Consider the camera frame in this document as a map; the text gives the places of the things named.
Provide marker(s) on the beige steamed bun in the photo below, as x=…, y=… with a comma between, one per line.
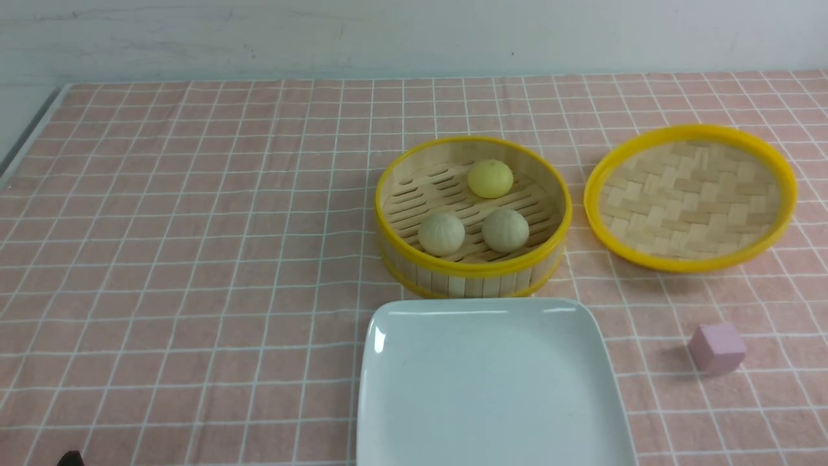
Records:
x=441, y=234
x=505, y=230

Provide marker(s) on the yellow-rimmed bamboo steamer basket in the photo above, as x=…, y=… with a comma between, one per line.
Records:
x=432, y=179

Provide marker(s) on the pink cube block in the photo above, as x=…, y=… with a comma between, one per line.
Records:
x=717, y=348

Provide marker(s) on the yellow-rimmed woven steamer lid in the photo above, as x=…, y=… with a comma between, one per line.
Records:
x=691, y=198

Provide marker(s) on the white square plate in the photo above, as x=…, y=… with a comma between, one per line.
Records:
x=489, y=381

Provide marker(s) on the yellow steamed bun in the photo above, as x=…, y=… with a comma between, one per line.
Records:
x=490, y=178

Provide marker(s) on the pink checkered tablecloth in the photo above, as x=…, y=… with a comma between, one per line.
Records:
x=188, y=268

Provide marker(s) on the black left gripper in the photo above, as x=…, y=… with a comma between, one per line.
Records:
x=71, y=458

